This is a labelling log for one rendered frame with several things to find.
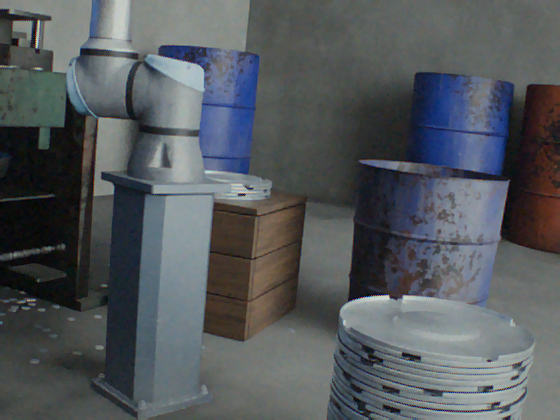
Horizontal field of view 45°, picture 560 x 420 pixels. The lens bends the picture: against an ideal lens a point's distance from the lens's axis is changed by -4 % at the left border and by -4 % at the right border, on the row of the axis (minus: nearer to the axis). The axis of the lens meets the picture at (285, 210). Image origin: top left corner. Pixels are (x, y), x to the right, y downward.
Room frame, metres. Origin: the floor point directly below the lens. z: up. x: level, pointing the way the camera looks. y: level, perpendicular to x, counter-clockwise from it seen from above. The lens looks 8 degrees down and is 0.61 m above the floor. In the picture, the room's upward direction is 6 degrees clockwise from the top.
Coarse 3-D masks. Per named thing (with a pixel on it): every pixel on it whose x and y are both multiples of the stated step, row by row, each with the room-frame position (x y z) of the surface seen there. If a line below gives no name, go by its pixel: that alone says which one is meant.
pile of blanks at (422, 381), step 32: (352, 352) 0.93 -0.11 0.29; (384, 352) 0.88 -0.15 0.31; (352, 384) 0.93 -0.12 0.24; (384, 384) 0.88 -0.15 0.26; (416, 384) 0.86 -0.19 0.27; (448, 384) 0.85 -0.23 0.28; (480, 384) 0.85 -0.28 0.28; (512, 384) 0.88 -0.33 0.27; (352, 416) 0.91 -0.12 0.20; (384, 416) 0.89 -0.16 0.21; (416, 416) 0.85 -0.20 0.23; (448, 416) 0.85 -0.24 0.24; (480, 416) 0.85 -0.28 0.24; (512, 416) 0.89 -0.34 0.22
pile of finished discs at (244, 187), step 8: (208, 176) 1.97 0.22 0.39; (216, 176) 1.99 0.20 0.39; (224, 176) 2.01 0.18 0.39; (232, 176) 2.02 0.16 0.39; (240, 176) 2.11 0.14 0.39; (248, 176) 2.11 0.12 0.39; (256, 176) 2.09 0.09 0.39; (232, 184) 1.85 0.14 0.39; (240, 184) 1.86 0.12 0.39; (248, 184) 1.92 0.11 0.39; (256, 184) 1.95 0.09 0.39; (264, 184) 1.92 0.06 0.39; (216, 192) 1.84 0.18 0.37; (224, 192) 1.90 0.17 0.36; (232, 192) 1.85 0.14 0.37; (240, 192) 1.86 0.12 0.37; (248, 192) 1.87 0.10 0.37; (256, 192) 1.89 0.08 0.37; (264, 192) 1.98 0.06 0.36
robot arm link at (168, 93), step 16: (144, 64) 1.34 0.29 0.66; (160, 64) 1.30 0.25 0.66; (176, 64) 1.30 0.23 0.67; (192, 64) 1.33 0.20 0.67; (128, 80) 1.31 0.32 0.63; (144, 80) 1.31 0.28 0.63; (160, 80) 1.30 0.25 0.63; (176, 80) 1.30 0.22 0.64; (192, 80) 1.32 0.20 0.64; (128, 96) 1.31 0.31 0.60; (144, 96) 1.31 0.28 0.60; (160, 96) 1.30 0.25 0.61; (176, 96) 1.30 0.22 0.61; (192, 96) 1.32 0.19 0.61; (128, 112) 1.33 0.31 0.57; (144, 112) 1.32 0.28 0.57; (160, 112) 1.30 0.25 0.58; (176, 112) 1.30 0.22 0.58; (192, 112) 1.32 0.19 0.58; (192, 128) 1.33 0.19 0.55
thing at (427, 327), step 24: (360, 312) 1.03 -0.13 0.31; (384, 312) 1.04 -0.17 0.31; (408, 312) 1.03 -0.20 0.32; (432, 312) 1.05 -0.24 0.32; (456, 312) 1.08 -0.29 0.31; (480, 312) 1.09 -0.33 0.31; (360, 336) 0.91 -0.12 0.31; (384, 336) 0.92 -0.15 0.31; (408, 336) 0.93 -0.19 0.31; (432, 336) 0.93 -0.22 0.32; (456, 336) 0.94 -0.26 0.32; (480, 336) 0.96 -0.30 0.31; (504, 336) 0.97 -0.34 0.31; (528, 336) 0.98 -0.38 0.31; (456, 360) 0.85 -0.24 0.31; (480, 360) 0.85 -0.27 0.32; (504, 360) 0.87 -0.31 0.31
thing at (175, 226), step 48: (144, 192) 1.26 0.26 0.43; (192, 192) 1.29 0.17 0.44; (144, 240) 1.26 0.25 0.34; (192, 240) 1.31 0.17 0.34; (144, 288) 1.26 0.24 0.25; (192, 288) 1.32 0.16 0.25; (144, 336) 1.26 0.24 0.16; (192, 336) 1.32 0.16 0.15; (96, 384) 1.34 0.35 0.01; (144, 384) 1.26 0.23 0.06; (192, 384) 1.33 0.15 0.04
